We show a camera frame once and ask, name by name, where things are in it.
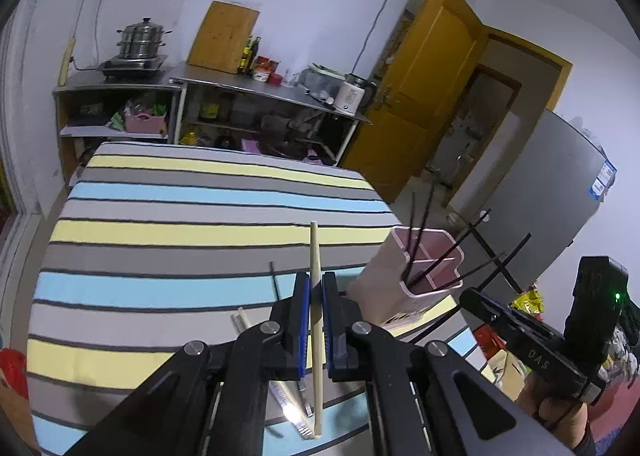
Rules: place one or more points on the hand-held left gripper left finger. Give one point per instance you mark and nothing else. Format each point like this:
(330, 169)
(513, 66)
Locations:
(302, 326)

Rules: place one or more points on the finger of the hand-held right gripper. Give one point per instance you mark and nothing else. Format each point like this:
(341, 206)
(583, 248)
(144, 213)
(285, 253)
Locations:
(482, 303)

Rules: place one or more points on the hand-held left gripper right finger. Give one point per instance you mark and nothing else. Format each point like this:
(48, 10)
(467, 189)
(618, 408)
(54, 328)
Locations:
(330, 326)

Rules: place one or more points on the black chopstick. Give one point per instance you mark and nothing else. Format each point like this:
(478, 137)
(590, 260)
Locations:
(275, 281)
(475, 268)
(465, 233)
(515, 251)
(426, 216)

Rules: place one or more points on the pink plastic utensil basket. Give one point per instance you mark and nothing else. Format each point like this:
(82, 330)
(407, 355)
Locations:
(380, 286)

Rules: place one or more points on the cream chopstick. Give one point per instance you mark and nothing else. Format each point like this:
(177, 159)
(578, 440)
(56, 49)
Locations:
(315, 256)

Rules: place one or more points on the metal chopstick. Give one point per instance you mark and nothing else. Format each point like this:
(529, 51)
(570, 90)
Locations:
(303, 398)
(290, 408)

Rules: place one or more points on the person's right forearm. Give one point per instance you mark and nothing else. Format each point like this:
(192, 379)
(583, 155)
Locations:
(585, 443)

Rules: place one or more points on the person's right hand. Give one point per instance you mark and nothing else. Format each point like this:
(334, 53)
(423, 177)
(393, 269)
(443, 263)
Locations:
(550, 406)

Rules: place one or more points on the yellow snack bag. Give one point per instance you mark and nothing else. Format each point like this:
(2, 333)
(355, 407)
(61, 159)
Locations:
(527, 303)

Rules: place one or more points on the grey refrigerator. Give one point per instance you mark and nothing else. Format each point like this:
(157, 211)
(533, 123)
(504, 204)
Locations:
(540, 186)

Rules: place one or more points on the striped tablecloth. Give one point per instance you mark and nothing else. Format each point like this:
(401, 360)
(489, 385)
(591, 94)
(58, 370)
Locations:
(175, 236)

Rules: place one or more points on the yellow wooden door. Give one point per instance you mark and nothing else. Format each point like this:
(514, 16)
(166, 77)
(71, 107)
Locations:
(425, 85)

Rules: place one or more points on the white electric kettle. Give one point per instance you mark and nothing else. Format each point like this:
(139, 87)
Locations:
(350, 95)

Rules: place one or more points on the grey dish container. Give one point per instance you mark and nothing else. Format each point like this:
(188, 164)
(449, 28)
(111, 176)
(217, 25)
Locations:
(320, 83)

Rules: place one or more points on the clear drinking glass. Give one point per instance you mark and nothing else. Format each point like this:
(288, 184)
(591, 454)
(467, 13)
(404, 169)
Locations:
(289, 78)

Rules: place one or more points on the steel shelf table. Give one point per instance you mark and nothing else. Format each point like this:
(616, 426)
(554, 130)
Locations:
(240, 83)

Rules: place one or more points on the red jar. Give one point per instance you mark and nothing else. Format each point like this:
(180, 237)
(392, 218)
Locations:
(274, 73)
(260, 69)

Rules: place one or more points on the pink storage box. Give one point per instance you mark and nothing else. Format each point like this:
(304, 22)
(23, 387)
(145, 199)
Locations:
(145, 121)

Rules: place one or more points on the dark glass bottle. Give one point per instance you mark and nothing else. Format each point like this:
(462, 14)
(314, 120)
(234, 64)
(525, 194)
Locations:
(245, 58)
(254, 55)

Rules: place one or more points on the red plastic bag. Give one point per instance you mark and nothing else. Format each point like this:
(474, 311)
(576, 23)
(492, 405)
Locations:
(14, 371)

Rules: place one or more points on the wooden cutting board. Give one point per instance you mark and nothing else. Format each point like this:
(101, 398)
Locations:
(225, 35)

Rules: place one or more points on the wooden cabinet with steel top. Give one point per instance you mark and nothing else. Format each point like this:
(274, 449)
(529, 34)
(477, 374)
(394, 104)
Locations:
(100, 83)

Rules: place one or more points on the steel steamer pot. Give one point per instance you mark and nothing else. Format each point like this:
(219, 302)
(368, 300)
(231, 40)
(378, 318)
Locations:
(142, 40)

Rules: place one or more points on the cream power strip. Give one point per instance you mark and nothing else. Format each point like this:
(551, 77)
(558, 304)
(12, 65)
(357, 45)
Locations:
(66, 60)

